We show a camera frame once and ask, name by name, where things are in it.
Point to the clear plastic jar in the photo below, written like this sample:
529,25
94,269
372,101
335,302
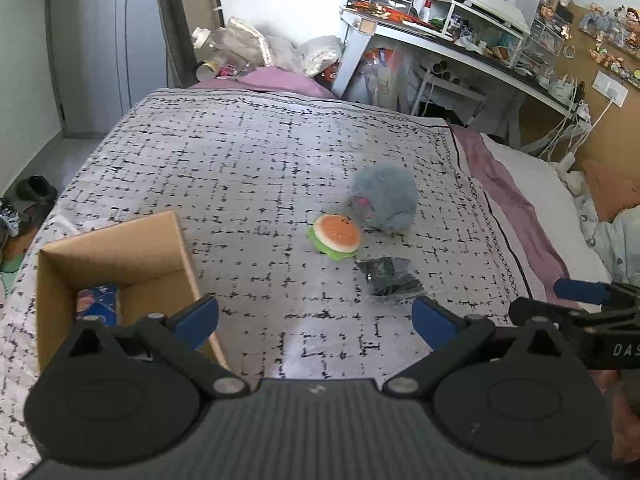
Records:
212,50

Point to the black-and-white patterned blanket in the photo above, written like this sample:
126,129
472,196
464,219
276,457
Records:
250,160

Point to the white desk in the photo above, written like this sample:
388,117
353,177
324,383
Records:
490,62

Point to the hamburger squishy toy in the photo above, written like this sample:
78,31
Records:
336,236

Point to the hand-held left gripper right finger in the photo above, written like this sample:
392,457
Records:
432,317

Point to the pale printed bedding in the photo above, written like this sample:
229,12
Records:
617,245

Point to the orange pillow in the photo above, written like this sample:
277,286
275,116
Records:
612,190

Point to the grey door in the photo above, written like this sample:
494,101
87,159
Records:
100,50

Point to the orange bag under desk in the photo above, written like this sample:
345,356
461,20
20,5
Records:
380,77

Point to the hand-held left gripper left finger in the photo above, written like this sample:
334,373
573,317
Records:
197,317

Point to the white monitor stand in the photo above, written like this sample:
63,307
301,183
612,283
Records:
475,17

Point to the black-framed brown board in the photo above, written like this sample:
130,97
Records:
185,20

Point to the cork board with figurines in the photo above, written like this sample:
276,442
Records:
610,40

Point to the green cartoon floor mat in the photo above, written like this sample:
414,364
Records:
7,280

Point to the grey-blue plush toy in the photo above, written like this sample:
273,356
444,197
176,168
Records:
387,195

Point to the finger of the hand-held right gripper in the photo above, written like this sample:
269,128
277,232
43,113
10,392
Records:
545,312
575,288

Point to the cardboard tubes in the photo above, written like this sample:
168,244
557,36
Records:
446,71

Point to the crumpled plastic bags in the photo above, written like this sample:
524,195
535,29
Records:
295,52

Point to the white wall socket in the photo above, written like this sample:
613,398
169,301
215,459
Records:
610,87

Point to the black cloth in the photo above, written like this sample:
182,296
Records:
390,280

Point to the brown cardboard box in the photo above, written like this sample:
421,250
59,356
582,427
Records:
145,250

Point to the blue printed packet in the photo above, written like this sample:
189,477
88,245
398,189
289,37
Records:
97,302

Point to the white duvet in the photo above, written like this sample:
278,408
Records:
545,200

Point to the black slippers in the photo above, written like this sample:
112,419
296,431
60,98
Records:
35,189

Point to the white bottle with red cap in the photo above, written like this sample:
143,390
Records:
427,10

